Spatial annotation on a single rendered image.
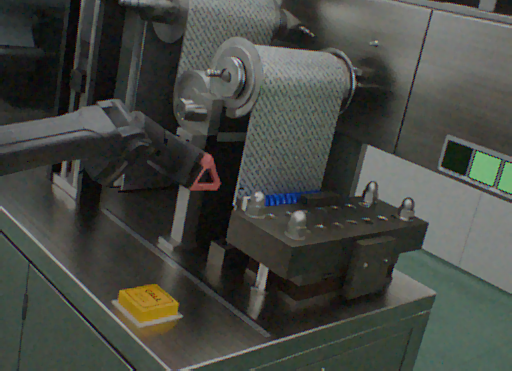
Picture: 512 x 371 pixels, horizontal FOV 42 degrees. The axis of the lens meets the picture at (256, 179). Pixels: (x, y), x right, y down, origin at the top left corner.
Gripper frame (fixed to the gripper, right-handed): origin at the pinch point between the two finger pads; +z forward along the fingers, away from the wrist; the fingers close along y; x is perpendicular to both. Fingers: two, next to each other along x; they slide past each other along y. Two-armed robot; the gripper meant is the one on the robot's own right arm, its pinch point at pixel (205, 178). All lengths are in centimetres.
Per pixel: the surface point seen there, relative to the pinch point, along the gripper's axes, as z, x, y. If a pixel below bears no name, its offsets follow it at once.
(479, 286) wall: 289, 41, -68
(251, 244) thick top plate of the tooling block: 7.9, -5.5, 10.5
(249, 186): 10.6, 3.5, 0.1
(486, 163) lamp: 29, 30, 30
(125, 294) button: -8.6, -22.6, 8.0
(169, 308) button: -4.0, -20.7, 13.4
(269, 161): 11.6, 9.6, 0.0
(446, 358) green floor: 213, -3, -33
